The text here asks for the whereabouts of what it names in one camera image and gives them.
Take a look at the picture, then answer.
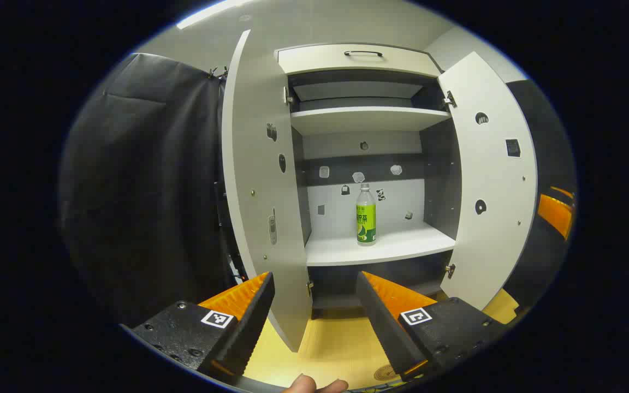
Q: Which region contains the white cabinet door camera sticker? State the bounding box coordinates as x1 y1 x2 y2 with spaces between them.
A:
222 30 315 353

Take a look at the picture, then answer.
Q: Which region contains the white cabinet shelf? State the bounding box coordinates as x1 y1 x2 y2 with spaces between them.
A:
291 106 452 136
305 221 456 267

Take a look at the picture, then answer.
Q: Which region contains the green label clear bottle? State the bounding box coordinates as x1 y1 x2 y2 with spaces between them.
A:
356 183 377 246

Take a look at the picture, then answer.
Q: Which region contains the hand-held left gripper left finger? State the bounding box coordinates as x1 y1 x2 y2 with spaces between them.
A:
129 271 276 383

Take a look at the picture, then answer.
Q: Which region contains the white cabinet door black-cat sticker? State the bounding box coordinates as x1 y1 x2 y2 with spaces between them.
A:
437 52 538 311

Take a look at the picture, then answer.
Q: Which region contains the black backdrop cloth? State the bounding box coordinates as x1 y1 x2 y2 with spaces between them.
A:
58 53 577 328

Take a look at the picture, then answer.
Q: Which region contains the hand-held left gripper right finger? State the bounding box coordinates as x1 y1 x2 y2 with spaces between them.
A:
355 270 507 383

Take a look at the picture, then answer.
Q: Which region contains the round wooden coaster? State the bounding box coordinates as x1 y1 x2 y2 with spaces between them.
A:
373 365 402 383

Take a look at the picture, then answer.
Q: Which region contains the white grey cabinet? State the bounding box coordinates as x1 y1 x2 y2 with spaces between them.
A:
275 43 462 320

